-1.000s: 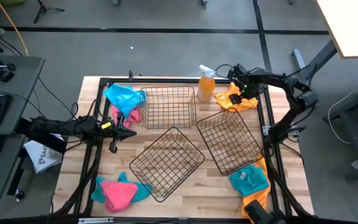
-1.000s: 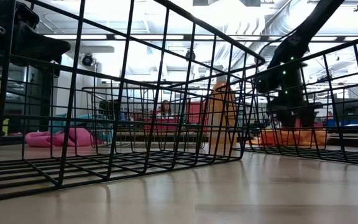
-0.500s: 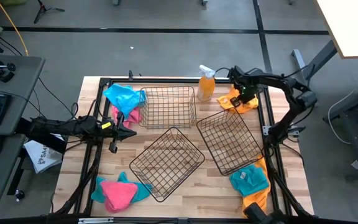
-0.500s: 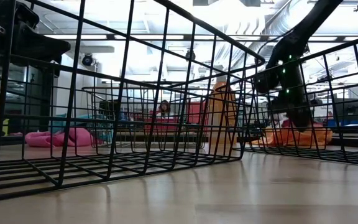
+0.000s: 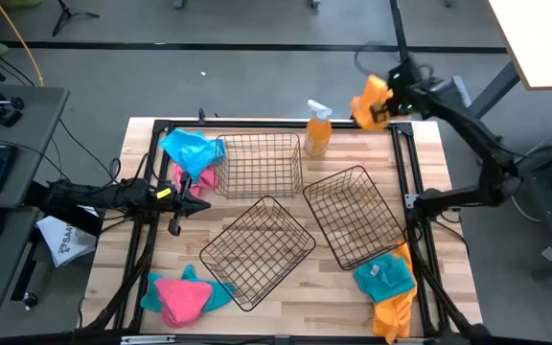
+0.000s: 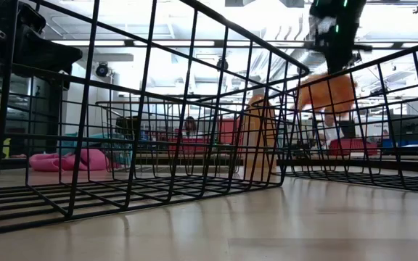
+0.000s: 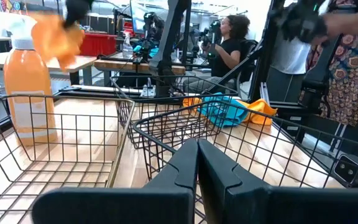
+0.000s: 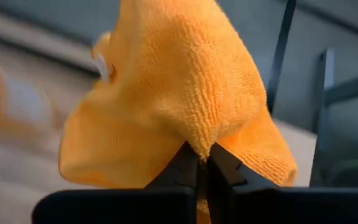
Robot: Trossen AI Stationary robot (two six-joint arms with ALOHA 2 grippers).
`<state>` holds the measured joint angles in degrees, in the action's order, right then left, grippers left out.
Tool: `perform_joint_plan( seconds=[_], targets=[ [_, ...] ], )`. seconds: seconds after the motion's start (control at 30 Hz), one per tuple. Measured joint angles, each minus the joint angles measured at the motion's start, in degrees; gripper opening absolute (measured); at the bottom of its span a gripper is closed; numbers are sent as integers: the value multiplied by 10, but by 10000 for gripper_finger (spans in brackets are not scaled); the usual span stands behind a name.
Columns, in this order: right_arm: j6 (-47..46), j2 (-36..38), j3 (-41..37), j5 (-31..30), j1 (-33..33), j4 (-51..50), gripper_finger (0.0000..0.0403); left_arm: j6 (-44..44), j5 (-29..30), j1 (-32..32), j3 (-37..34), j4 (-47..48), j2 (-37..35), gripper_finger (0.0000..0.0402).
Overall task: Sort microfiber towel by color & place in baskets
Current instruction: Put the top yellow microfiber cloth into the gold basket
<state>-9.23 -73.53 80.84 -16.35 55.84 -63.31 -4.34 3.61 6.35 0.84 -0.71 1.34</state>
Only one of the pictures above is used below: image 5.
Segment teal microfiber towel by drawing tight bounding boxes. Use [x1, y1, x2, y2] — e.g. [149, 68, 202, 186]
[139, 264, 237, 315]
[352, 253, 417, 305]

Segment white printed paper sheet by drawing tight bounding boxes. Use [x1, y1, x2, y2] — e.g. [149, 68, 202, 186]
[35, 215, 98, 268]

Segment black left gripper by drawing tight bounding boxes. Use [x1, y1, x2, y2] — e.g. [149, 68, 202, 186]
[168, 171, 212, 237]

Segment orange microfiber towel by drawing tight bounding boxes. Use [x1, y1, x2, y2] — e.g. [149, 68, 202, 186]
[349, 73, 395, 131]
[370, 241, 419, 345]

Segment white table with dark legs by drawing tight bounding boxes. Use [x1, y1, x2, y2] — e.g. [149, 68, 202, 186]
[467, 0, 552, 119]

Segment orange spray bottle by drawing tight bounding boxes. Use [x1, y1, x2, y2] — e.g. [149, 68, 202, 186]
[303, 99, 334, 158]

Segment yellow cable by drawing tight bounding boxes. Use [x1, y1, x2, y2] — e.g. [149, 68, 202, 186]
[0, 0, 45, 87]

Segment black wire basket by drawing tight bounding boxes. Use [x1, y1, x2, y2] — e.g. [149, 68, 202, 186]
[302, 164, 407, 272]
[198, 195, 317, 313]

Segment silver metal bracket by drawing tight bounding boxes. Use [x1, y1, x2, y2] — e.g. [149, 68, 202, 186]
[120, 334, 176, 345]

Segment black tripod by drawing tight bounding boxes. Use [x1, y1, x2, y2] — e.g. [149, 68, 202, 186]
[51, 0, 101, 38]

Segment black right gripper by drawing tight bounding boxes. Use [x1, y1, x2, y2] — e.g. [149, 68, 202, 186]
[370, 59, 425, 124]

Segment grey computer desk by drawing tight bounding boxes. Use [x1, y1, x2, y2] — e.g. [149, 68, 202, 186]
[0, 83, 71, 327]

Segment light blue microfiber towel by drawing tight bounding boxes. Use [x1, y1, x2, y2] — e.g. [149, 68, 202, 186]
[158, 127, 228, 182]

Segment black aluminium rig frame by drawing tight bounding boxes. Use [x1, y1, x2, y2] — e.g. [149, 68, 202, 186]
[72, 117, 495, 345]

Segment pink microfiber towel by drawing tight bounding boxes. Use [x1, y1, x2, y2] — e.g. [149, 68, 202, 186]
[172, 162, 220, 200]
[153, 277, 214, 330]

